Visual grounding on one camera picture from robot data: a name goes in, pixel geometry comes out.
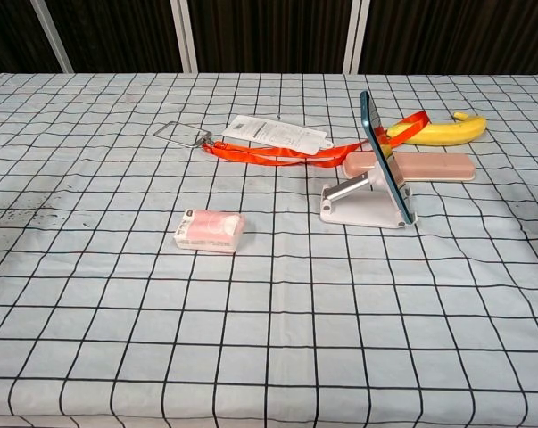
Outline black smartphone with blue back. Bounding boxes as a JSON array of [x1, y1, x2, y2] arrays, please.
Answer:
[[360, 90, 418, 225]]

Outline orange lanyard strap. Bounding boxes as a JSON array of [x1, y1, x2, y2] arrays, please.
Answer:
[[201, 110, 432, 169]]

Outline white printed package bag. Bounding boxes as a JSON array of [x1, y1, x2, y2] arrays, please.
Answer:
[[220, 114, 335, 156]]

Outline clear badge holder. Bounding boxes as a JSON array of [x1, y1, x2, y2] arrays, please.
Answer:
[[153, 120, 216, 151]]

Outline yellow banana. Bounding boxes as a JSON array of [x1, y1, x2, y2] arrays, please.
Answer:
[[386, 111, 487, 147]]

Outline pink tissue pack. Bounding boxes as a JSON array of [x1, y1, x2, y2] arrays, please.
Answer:
[[174, 209, 246, 255]]

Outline white partition post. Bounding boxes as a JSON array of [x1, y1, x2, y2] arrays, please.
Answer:
[[169, 0, 199, 75], [342, 0, 371, 75], [29, 0, 75, 75]]

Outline pink pencil case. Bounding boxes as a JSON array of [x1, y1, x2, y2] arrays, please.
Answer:
[[342, 151, 476, 182]]

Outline white black checked tablecloth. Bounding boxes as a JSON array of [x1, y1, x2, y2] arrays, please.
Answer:
[[0, 72, 538, 428]]

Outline white folding phone stand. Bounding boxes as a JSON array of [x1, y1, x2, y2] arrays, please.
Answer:
[[319, 167, 413, 231]]

